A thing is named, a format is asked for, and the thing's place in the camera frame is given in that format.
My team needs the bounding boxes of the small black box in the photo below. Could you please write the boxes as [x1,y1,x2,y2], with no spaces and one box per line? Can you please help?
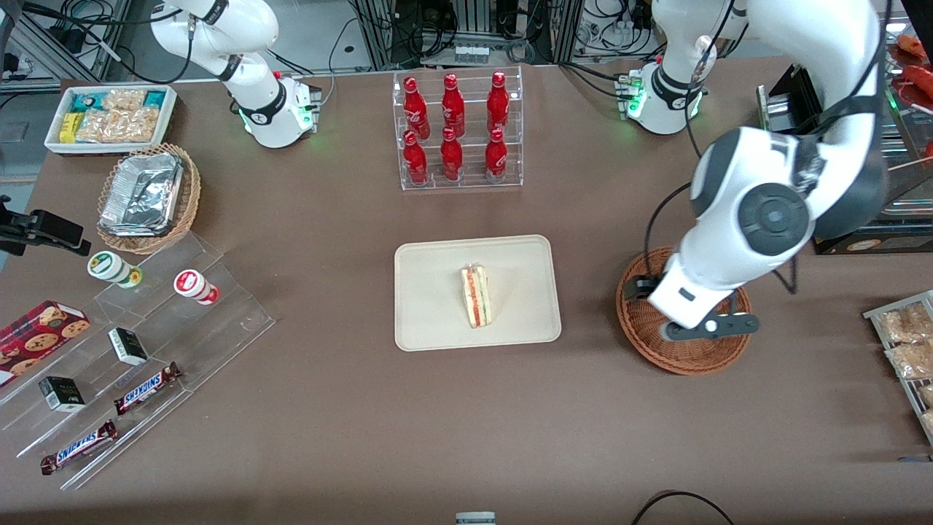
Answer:
[38,376,87,413]
[108,327,149,366]

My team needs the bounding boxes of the clear acrylic stepped stand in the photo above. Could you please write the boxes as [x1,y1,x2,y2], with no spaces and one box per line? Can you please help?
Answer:
[0,232,276,491]

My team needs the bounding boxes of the clear cracker snack bag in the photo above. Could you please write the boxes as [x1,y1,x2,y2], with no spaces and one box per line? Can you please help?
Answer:
[885,341,933,381]
[878,302,933,344]
[77,109,119,144]
[101,89,147,112]
[111,107,160,144]

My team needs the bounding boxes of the red cola bottle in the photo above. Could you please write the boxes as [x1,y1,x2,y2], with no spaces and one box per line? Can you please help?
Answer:
[403,77,431,141]
[441,73,466,138]
[485,127,508,180]
[440,127,464,182]
[486,71,510,134]
[402,130,429,185]

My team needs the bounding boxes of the beige plastic tray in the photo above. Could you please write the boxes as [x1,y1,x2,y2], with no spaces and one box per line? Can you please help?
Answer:
[394,235,562,352]

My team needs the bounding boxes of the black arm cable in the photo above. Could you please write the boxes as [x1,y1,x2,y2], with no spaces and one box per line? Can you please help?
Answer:
[643,0,894,294]

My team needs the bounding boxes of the green lid snack cup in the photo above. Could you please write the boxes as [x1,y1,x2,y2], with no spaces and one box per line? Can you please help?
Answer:
[87,251,144,289]

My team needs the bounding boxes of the red cookie box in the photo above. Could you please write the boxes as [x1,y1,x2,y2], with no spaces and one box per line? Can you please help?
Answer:
[0,300,92,388]

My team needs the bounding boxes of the white rectangular snack bin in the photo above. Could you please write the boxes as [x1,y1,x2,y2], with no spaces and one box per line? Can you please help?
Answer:
[44,85,178,156]

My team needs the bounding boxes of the Snickers chocolate bar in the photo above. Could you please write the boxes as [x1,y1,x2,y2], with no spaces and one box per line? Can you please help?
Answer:
[114,362,184,416]
[40,419,119,476]

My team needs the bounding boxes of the clear acrylic bottle rack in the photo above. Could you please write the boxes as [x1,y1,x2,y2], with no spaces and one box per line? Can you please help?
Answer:
[392,66,524,192]

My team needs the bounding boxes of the aluminium foil container stack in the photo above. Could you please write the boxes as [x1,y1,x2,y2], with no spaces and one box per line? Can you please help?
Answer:
[99,152,184,238]

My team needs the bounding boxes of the light wicker basket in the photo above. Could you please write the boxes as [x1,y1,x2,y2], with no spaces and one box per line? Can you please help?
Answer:
[97,144,202,256]

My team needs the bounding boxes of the triangle sandwich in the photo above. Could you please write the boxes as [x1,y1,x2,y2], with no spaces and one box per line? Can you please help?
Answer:
[459,264,493,329]

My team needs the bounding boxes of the aluminium frame structure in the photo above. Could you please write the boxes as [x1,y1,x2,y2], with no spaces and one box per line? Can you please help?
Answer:
[0,0,133,92]

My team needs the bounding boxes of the metal wire tray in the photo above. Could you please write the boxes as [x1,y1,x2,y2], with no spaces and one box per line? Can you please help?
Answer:
[863,290,933,446]

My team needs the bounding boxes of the black food display case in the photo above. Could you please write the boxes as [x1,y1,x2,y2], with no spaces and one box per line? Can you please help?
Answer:
[757,29,933,256]

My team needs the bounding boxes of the red lid snack cup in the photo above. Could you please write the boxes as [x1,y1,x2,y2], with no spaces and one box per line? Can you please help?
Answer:
[173,269,220,306]

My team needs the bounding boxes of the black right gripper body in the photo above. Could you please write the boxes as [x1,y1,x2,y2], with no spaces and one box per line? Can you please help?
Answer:
[0,208,92,257]

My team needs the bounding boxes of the black cable loop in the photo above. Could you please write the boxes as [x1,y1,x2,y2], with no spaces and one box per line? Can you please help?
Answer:
[631,490,737,525]

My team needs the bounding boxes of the equipment rack with cables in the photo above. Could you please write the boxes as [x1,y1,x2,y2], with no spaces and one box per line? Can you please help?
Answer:
[354,0,585,71]

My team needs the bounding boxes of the brown round wicker basket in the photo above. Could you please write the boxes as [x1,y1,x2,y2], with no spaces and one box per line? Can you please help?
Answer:
[616,246,753,376]

